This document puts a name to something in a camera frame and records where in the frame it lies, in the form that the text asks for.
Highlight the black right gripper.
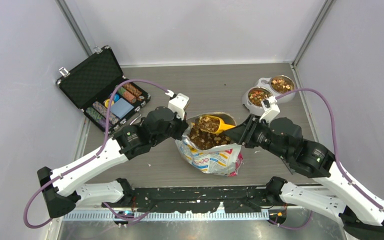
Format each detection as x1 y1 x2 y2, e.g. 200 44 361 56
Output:
223 112 289 160

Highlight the yellow plastic scoop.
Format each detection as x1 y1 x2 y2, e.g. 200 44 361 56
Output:
197 115 236 134

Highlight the cat food bag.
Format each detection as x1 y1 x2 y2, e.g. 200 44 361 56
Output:
175 113 243 177

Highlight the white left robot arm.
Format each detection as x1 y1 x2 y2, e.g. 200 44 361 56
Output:
37 106 188 219

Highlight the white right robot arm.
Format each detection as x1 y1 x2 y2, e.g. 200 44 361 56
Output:
225 115 384 240

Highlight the pet food kibble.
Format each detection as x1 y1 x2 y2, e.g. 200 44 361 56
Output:
188 116 231 150

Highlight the white double pet bowl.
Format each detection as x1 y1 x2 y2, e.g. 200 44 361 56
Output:
241 75 296 116

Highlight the red green chip row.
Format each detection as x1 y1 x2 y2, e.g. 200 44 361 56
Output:
117 86 137 104

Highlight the blue playing card deck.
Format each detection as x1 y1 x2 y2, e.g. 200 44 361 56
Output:
110 98 134 119

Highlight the orange black chip row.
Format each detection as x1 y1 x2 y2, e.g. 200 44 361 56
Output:
122 83 145 101

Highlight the yellow dealer button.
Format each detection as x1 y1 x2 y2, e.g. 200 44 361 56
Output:
103 98 115 108

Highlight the green purple chip row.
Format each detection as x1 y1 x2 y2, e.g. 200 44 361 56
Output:
85 107 106 132

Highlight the black poker chip case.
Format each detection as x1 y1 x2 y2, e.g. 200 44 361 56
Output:
56 45 151 134

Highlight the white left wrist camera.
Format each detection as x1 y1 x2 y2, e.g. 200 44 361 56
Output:
165 90 190 120

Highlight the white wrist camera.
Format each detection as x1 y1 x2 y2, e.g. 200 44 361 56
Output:
259 96 280 124
165 90 190 120

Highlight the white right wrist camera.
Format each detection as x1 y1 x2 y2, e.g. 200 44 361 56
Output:
259 96 280 124

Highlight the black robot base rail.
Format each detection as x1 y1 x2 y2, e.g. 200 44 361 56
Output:
115 185 285 214

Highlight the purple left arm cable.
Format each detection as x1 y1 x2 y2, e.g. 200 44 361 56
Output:
23 78 170 230

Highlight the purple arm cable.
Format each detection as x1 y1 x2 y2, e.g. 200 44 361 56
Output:
23 78 170 230
275 88 384 233

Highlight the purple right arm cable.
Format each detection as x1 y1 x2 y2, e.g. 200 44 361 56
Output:
275 88 384 233

